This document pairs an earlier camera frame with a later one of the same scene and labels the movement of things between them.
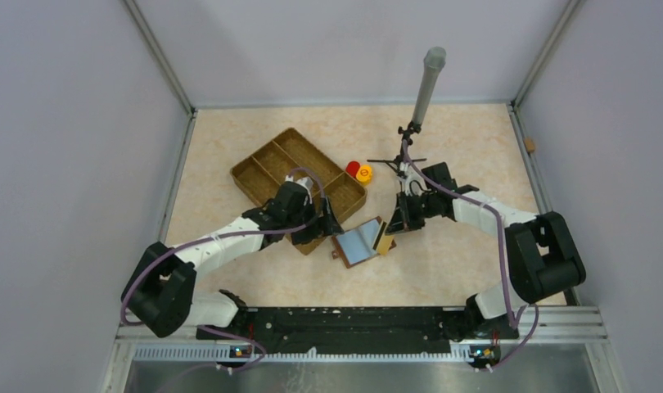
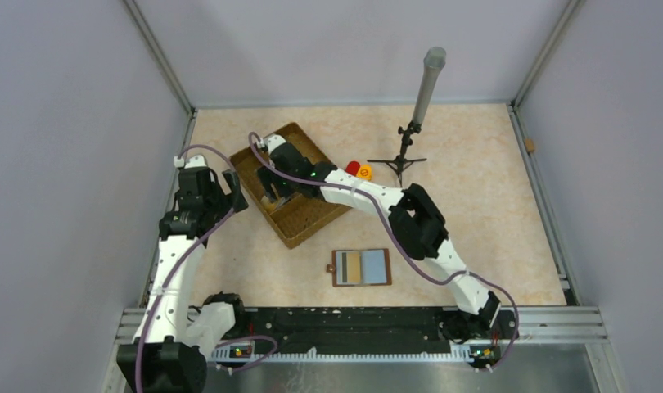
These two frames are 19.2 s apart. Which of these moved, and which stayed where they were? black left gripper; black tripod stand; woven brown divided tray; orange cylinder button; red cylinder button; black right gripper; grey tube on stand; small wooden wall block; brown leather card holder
Moved: woven brown divided tray; brown leather card holder; black right gripper; black left gripper
Stayed: grey tube on stand; small wooden wall block; black tripod stand; red cylinder button; orange cylinder button
